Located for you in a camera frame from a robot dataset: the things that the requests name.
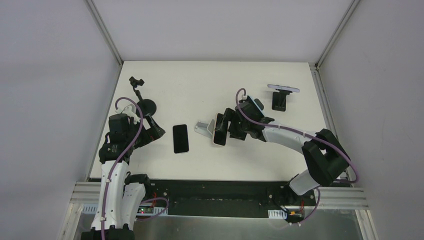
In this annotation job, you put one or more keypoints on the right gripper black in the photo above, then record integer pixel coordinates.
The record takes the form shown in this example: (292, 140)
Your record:
(230, 123)

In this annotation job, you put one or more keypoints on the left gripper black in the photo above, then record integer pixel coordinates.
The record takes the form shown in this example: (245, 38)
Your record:
(154, 131)

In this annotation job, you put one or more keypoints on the cream phone black screen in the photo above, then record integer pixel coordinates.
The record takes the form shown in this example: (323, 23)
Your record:
(219, 138)

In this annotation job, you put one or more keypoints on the white folding phone stand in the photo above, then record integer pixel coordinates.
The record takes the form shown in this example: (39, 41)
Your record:
(205, 129)

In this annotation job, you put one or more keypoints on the black round-base phone stand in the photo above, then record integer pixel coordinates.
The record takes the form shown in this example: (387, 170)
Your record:
(148, 106)

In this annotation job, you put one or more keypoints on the lavender phone black screen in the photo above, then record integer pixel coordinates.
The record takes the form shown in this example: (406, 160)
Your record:
(180, 139)

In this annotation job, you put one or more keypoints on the light blue phone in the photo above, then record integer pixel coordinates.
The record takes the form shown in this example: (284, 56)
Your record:
(255, 107)

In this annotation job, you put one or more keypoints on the lavender phone seen edge-on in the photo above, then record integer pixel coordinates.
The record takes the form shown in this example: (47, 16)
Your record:
(283, 88)

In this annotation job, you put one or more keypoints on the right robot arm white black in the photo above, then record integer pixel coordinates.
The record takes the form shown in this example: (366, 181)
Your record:
(324, 156)

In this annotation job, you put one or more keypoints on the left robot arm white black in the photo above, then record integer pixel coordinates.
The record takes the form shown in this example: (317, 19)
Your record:
(120, 191)

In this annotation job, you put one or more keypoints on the black folding phone stand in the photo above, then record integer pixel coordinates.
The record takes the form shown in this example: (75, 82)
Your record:
(279, 100)

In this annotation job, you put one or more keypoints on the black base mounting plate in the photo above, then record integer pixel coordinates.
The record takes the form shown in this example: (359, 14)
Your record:
(213, 198)

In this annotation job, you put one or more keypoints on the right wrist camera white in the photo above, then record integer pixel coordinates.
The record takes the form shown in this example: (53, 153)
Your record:
(243, 98)

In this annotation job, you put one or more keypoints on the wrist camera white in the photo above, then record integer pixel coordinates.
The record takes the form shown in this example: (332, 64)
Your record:
(243, 98)
(131, 111)

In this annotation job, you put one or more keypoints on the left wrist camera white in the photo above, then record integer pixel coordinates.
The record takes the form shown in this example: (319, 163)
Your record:
(131, 111)

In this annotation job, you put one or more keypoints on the left white cable duct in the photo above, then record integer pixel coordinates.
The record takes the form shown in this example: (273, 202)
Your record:
(143, 210)

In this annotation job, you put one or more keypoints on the white cable duct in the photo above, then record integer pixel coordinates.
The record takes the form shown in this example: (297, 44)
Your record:
(143, 210)
(277, 214)

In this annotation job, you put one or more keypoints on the right white cable duct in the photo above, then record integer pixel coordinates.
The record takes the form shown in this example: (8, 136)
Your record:
(277, 214)

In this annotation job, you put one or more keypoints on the orange connector with wires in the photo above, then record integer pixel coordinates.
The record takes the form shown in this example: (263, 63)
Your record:
(295, 217)

